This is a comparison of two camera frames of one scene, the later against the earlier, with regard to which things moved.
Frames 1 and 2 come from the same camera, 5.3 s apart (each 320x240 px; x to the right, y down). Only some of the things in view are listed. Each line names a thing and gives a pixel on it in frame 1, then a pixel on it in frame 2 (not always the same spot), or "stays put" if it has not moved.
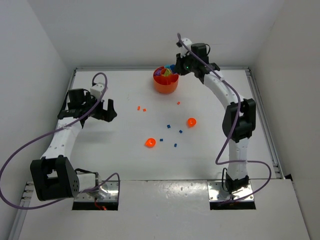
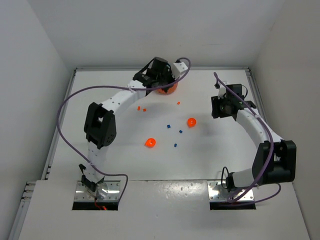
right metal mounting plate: x=216 y=192 stays put
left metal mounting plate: x=108 y=191 stays put
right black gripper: x=179 y=67 -> x=221 y=109
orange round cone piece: x=191 y=122 stays put
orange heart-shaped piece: x=150 y=142 stays put
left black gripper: x=100 y=112 -> x=166 y=81
